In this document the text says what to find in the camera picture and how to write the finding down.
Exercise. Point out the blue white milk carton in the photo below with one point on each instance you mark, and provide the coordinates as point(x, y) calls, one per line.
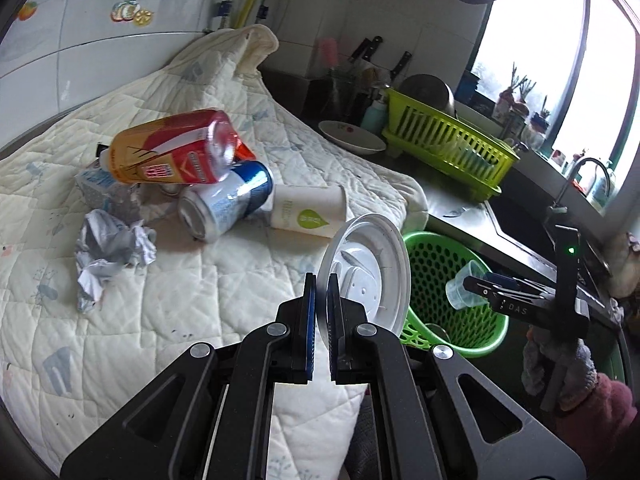
point(101, 190)

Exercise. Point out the steel pot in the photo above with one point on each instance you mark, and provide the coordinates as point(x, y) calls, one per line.
point(429, 90)

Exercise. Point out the white paper cup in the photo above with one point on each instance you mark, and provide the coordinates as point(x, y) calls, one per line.
point(309, 210)

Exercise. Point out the red yellow drink bottle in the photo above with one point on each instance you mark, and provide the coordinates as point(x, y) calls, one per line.
point(190, 148)

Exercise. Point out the orange snack wrapper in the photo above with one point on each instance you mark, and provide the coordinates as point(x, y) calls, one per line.
point(243, 152)

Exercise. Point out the cream quilted cloth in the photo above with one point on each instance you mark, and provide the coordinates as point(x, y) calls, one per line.
point(64, 372)

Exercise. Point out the green mesh trash basket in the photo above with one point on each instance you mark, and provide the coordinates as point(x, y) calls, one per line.
point(434, 261)

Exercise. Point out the blue white drink can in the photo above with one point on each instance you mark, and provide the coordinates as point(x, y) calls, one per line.
point(210, 210)

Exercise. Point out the white paper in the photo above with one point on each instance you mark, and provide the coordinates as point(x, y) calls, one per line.
point(106, 246)

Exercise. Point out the lime green dish rack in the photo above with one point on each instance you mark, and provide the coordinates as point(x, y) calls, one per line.
point(473, 158)

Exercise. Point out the white plastic lid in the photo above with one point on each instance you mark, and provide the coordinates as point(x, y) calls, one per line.
point(370, 260)

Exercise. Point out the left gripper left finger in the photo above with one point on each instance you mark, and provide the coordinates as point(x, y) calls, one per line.
point(207, 415)

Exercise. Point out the steel faucet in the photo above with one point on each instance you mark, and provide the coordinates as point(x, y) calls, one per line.
point(592, 179)

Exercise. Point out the white ceramic bowl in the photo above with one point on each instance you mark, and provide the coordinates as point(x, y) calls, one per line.
point(352, 138)

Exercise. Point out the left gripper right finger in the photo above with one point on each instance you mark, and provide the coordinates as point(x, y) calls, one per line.
point(436, 416)

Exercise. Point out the right gloved hand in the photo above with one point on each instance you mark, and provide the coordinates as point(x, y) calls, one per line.
point(579, 376)

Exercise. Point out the small clear plastic cup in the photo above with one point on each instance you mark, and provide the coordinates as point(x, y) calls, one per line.
point(457, 295)

